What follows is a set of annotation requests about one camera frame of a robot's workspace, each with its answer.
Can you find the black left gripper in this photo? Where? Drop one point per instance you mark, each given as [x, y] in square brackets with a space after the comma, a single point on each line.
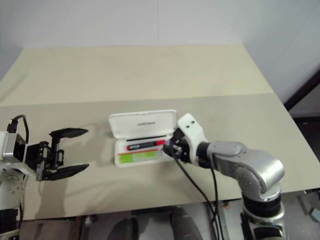
[45, 157]

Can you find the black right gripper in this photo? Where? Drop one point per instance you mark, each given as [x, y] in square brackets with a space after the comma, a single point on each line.
[181, 147]

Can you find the red black marker pen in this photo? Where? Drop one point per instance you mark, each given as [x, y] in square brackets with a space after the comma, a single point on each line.
[145, 145]

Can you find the green highlighter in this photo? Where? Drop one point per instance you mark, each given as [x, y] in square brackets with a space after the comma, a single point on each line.
[137, 157]

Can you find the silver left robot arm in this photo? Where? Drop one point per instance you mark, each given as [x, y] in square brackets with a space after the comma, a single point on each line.
[10, 192]

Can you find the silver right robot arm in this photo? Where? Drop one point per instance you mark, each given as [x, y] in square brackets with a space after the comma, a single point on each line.
[250, 165]

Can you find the white open pencil case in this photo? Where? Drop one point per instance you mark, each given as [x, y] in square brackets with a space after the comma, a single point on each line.
[140, 125]

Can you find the large dark rounded shape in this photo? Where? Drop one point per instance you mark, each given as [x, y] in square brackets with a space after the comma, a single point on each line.
[186, 225]

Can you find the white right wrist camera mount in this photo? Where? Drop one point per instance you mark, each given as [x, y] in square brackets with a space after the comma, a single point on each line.
[192, 132]

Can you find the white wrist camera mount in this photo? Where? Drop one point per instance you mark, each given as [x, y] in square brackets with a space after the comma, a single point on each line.
[13, 147]
[192, 132]

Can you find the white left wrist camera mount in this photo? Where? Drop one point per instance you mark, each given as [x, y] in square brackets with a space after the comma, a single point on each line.
[13, 147]

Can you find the metal table frame leg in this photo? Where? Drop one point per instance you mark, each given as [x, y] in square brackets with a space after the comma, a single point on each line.
[212, 222]

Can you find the dark furniture frame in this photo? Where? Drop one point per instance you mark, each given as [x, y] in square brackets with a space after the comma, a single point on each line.
[303, 97]

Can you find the grey bracket under table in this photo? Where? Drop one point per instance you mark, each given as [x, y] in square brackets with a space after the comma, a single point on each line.
[310, 203]

